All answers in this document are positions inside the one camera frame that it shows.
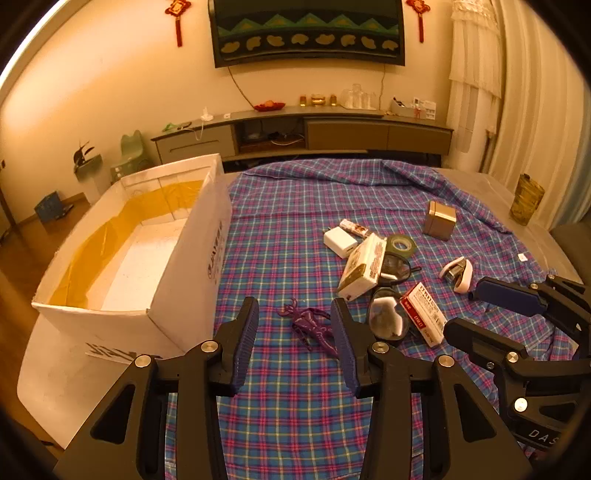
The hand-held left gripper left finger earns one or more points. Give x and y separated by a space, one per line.
247 337

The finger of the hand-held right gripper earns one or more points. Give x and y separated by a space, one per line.
475 339
508 295

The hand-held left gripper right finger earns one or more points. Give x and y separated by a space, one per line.
344 341

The purple deer toy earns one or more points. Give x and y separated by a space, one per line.
307 318

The white stapler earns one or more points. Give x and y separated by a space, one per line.
461 277

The white cardboard box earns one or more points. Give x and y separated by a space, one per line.
184 277

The white charger plug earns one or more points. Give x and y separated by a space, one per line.
339 242

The gold square tin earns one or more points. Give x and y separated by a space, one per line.
438 221

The patterned white tube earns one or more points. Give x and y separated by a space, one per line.
353 227

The red and white box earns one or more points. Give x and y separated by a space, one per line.
422 311

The cream carton box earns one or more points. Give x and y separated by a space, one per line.
362 267

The black sunglasses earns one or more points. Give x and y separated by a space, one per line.
392 267

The gold glass vase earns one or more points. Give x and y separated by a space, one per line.
526 201

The green tape roll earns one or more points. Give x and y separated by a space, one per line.
410 243

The blue plaid cloth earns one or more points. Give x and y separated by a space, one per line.
286 221

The cream curtain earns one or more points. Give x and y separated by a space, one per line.
540 92

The grey television cabinet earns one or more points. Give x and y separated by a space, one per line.
341 134

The white desktop organizer box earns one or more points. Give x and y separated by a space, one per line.
413 110

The green plastic chair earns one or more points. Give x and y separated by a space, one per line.
131 147

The green plastic object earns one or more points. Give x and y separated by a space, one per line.
171 127

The small white ornament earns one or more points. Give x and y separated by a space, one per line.
207 114

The red fruit plate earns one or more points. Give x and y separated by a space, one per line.
268 106

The white bin with dark plant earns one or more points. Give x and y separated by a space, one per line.
90 166

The blue crate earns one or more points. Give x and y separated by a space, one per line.
51 207

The white standing air conditioner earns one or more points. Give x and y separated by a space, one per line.
466 60

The gold bowl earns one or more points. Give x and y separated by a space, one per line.
318 100

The glass cup set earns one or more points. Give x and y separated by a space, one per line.
358 98

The red knot wall ornament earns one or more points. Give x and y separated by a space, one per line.
178 18
418 14

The wall television with patterned cover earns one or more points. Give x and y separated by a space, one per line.
304 32

